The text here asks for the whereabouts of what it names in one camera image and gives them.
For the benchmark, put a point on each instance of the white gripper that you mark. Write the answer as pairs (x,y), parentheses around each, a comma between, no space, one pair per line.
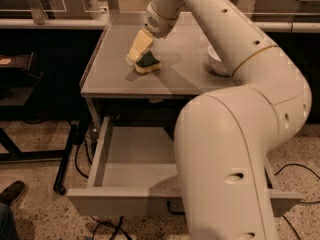
(158,24)

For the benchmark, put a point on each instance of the green and yellow sponge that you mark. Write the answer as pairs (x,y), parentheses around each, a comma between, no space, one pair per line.
(148,63)

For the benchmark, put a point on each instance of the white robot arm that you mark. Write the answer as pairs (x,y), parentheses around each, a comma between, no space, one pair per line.
(270,101)

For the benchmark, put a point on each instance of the grey open top drawer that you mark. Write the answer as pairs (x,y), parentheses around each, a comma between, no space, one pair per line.
(137,170)

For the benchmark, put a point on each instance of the grey cabinet table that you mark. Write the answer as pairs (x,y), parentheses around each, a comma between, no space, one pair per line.
(174,67)

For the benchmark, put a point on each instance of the white ceramic bowl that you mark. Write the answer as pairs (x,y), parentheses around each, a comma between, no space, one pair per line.
(215,62)

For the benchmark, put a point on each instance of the black side cart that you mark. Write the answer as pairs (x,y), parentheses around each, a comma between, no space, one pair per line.
(18,82)

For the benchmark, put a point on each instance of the dark shoe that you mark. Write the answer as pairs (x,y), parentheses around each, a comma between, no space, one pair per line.
(12,192)

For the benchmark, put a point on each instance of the blue jeans leg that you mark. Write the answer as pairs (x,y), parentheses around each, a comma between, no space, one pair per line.
(7,224)

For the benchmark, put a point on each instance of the white horizontal rail pipe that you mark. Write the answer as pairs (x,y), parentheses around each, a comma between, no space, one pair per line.
(100,24)

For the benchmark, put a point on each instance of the metal drawer handle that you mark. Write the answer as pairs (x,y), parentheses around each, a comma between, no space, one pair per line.
(175,208)

